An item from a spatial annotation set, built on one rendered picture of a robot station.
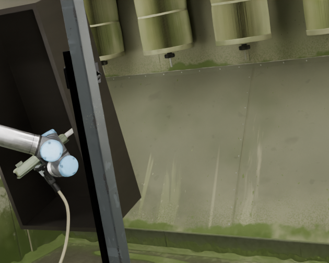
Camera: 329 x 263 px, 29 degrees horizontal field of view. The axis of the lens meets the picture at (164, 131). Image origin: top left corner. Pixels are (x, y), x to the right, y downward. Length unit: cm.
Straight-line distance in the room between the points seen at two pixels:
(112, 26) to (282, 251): 186
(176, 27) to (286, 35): 67
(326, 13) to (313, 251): 127
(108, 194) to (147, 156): 232
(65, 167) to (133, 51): 190
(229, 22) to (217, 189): 102
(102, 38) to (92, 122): 243
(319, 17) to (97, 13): 155
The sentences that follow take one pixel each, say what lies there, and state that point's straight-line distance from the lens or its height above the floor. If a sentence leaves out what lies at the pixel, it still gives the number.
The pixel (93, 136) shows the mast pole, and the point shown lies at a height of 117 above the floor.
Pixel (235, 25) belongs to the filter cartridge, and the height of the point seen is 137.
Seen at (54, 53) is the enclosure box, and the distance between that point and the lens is 292.
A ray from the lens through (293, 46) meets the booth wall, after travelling 391.
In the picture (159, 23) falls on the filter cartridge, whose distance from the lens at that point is 391.
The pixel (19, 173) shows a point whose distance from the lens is 304.
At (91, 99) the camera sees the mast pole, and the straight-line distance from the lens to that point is 185.
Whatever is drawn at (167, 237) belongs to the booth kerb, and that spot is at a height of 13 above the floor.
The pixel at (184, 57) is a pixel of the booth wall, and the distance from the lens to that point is 428.
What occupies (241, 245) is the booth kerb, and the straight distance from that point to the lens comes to 373.
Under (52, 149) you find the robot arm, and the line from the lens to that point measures 261.
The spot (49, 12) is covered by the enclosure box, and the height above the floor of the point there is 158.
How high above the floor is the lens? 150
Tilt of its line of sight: 11 degrees down
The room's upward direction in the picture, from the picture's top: 9 degrees counter-clockwise
